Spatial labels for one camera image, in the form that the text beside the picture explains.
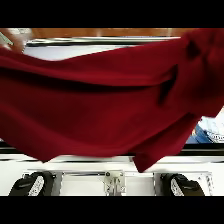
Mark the red T-shirt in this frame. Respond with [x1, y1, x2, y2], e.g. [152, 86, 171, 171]
[0, 28, 224, 174]

